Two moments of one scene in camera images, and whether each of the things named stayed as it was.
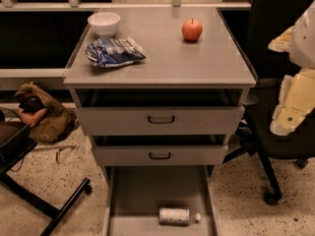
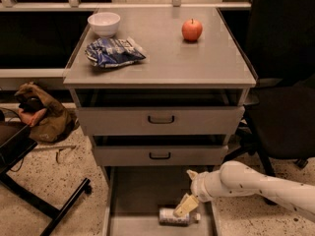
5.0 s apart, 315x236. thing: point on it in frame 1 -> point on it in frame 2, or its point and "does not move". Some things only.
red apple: (192, 29) does not move
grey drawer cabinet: (159, 92) does not move
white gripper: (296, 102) -> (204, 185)
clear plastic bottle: (176, 216) does not move
